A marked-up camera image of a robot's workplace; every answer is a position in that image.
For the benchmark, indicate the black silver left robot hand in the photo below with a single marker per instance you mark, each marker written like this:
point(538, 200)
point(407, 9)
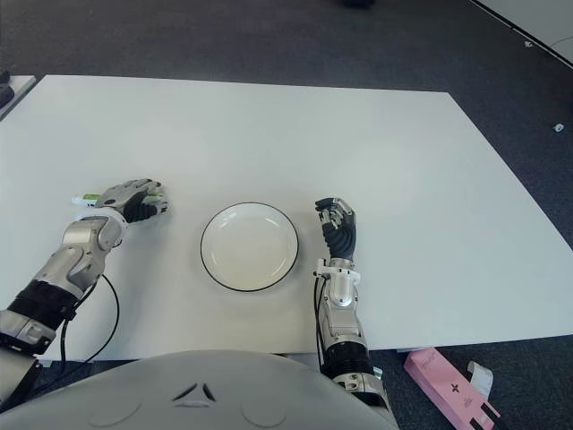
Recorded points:
point(134, 203)

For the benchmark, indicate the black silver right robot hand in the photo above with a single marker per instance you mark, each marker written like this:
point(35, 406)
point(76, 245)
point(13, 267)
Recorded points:
point(342, 233)

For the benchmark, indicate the green white toothpaste tube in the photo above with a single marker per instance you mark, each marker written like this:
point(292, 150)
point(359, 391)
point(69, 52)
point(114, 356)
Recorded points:
point(87, 199)

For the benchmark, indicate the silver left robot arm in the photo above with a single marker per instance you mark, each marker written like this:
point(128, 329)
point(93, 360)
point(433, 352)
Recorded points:
point(76, 255)

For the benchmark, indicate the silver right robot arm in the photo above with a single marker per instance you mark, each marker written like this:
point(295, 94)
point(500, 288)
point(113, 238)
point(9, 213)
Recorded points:
point(342, 291)

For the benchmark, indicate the white plate with black rim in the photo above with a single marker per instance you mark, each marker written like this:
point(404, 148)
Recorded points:
point(248, 251)

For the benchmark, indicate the grey side table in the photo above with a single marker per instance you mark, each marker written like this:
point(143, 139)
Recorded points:
point(20, 87)

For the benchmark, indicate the pink cardboard box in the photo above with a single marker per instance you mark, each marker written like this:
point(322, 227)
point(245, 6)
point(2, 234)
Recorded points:
point(443, 380)

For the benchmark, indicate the grey robot torso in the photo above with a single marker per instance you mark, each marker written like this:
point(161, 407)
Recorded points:
point(201, 376)

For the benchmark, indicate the white paper slip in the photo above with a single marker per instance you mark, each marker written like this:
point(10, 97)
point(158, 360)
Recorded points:
point(481, 378)

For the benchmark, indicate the white neighbouring table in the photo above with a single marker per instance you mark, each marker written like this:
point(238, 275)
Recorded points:
point(537, 18)

